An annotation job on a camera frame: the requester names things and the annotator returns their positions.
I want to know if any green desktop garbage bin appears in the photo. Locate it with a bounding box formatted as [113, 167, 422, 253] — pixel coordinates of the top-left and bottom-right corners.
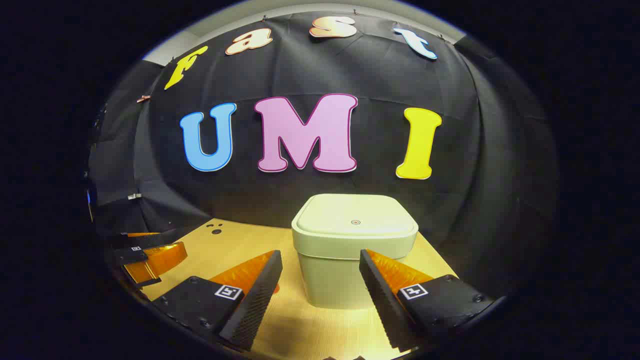
[291, 193, 419, 310]

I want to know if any black backdrop cloth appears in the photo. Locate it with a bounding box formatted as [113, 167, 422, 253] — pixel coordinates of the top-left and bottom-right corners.
[87, 10, 560, 301]

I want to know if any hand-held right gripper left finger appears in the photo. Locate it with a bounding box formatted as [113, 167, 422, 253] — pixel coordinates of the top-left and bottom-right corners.
[151, 249, 284, 352]

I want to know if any wooden desktop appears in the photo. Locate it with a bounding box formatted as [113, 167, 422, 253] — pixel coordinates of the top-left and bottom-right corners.
[140, 217, 458, 360]

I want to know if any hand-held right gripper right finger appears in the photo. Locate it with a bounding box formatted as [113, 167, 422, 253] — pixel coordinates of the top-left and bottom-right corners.
[358, 248, 496, 353]

